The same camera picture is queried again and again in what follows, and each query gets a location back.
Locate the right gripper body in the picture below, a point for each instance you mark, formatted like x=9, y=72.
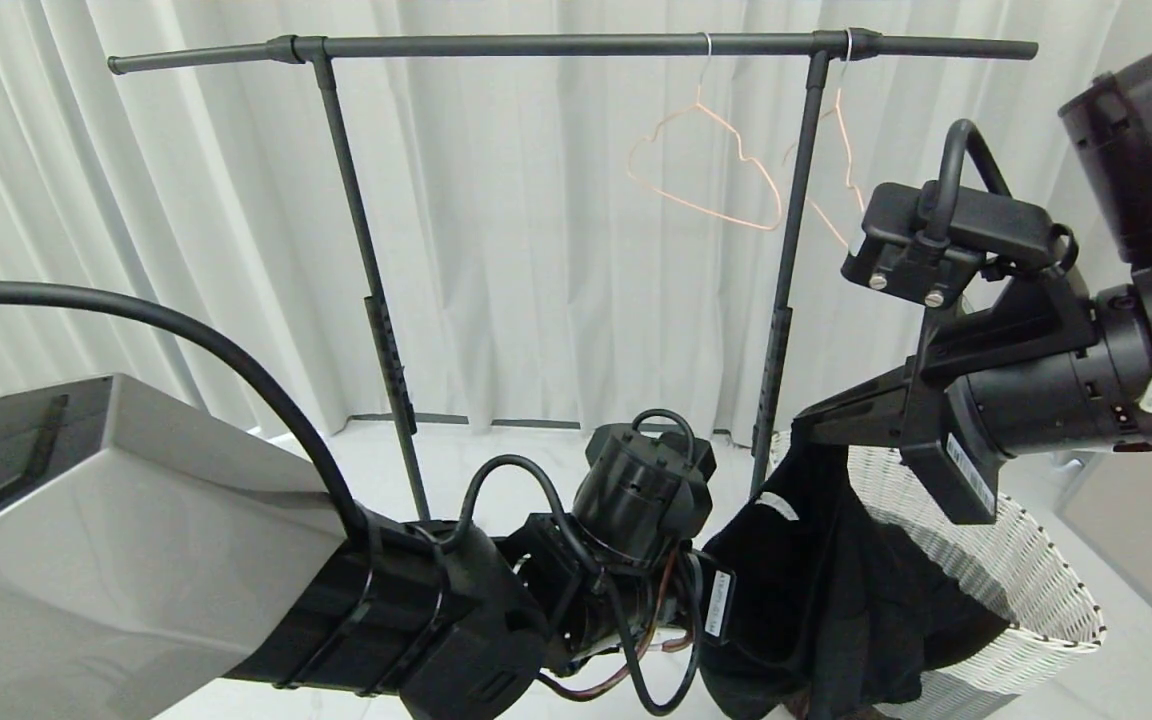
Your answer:
x=1026, y=410

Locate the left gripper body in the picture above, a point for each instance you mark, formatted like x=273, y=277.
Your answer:
x=719, y=600

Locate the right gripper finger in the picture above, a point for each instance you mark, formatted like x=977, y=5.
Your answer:
x=866, y=415

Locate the black T-shirt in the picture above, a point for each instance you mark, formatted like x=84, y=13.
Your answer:
x=836, y=600

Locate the pink clothes hanger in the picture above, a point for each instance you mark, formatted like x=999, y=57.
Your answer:
x=699, y=102
x=839, y=105

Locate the white laundry basket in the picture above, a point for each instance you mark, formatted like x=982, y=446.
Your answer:
x=1026, y=570

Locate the black clothes rack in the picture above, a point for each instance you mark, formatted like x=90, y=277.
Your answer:
x=536, y=45

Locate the white curtain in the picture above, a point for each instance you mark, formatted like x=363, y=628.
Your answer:
x=536, y=250

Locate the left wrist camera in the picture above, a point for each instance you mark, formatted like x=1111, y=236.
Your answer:
x=698, y=462

